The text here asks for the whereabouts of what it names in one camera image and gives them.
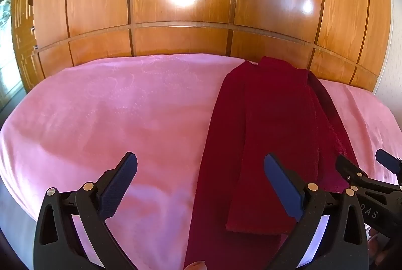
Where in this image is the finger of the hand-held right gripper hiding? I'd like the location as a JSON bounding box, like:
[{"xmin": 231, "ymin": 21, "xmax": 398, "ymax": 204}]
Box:
[
  {"xmin": 335, "ymin": 155, "xmax": 367, "ymax": 186},
  {"xmin": 376, "ymin": 149, "xmax": 402, "ymax": 178}
]

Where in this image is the person's right hand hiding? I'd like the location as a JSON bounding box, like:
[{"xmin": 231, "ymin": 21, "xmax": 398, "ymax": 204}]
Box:
[{"xmin": 367, "ymin": 226, "xmax": 398, "ymax": 265}]

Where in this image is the glossy wooden wardrobe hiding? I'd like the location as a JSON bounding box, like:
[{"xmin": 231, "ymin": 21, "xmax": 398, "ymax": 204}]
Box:
[{"xmin": 31, "ymin": 0, "xmax": 394, "ymax": 91}]

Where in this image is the pink blanket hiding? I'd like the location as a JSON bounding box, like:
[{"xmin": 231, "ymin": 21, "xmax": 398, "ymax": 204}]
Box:
[{"xmin": 0, "ymin": 53, "xmax": 399, "ymax": 270}]

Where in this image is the white bed sheet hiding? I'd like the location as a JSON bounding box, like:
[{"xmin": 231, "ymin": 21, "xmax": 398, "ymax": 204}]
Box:
[{"xmin": 0, "ymin": 182, "xmax": 331, "ymax": 269}]

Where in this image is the dark red garment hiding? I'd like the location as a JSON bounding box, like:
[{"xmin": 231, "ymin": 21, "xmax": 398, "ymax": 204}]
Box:
[{"xmin": 184, "ymin": 56, "xmax": 360, "ymax": 270}]

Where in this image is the wooden lattice side cabinet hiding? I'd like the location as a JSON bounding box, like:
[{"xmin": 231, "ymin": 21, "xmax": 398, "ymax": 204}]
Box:
[{"xmin": 10, "ymin": 0, "xmax": 44, "ymax": 93}]

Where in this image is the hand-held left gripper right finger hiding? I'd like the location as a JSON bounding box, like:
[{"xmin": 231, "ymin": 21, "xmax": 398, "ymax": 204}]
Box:
[{"xmin": 264, "ymin": 154, "xmax": 369, "ymax": 270}]

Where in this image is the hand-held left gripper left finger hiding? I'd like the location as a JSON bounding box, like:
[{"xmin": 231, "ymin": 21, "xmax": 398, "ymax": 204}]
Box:
[{"xmin": 33, "ymin": 151, "xmax": 139, "ymax": 270}]

